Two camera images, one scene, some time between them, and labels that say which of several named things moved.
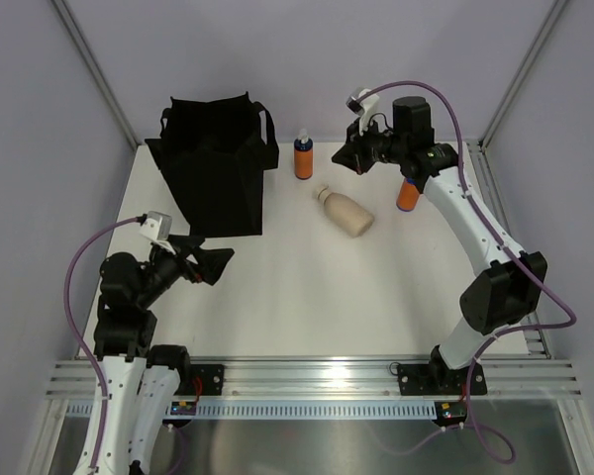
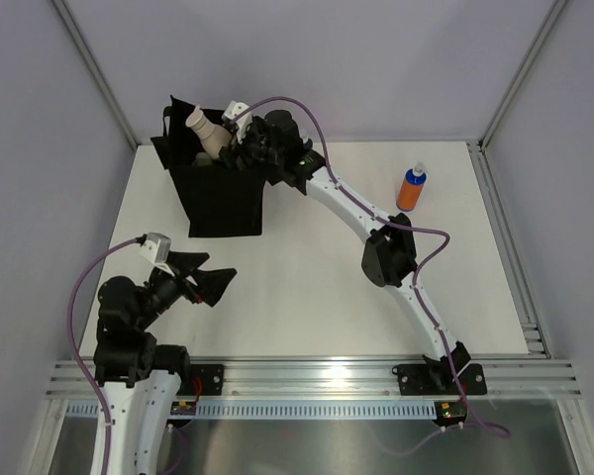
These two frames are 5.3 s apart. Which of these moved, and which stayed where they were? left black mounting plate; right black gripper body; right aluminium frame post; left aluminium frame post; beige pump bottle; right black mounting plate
Moved: right black gripper body; beige pump bottle
Stayed: left black mounting plate; right aluminium frame post; right black mounting plate; left aluminium frame post
